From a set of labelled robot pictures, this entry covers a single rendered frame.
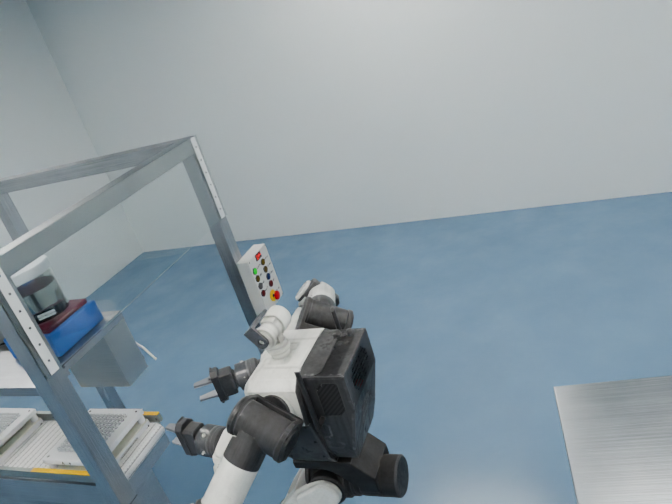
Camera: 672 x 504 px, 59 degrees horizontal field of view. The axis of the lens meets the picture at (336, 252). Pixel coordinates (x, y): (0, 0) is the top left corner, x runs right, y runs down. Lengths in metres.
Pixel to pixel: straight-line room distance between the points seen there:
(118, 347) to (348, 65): 3.55
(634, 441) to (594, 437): 0.09
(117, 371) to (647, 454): 1.54
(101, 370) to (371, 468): 0.95
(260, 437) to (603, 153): 4.02
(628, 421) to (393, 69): 3.73
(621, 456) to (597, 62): 3.52
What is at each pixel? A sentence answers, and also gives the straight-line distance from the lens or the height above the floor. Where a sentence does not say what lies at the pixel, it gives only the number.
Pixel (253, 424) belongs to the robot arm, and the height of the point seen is 1.27.
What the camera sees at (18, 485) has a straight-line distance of 2.45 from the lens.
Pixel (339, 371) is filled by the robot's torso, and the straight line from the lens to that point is 1.43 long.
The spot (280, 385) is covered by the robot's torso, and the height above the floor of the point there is 1.27.
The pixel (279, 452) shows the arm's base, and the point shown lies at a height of 1.22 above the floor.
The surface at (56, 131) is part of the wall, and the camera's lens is 6.50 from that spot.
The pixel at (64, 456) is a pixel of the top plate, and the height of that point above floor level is 0.98.
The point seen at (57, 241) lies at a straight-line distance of 1.82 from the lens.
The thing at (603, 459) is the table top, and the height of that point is 0.89.
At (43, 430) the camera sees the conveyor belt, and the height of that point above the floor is 0.91.
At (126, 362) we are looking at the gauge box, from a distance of 2.07.
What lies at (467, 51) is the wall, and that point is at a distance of 4.82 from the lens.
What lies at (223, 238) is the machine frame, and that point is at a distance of 2.45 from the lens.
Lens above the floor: 2.09
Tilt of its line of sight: 24 degrees down
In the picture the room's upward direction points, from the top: 18 degrees counter-clockwise
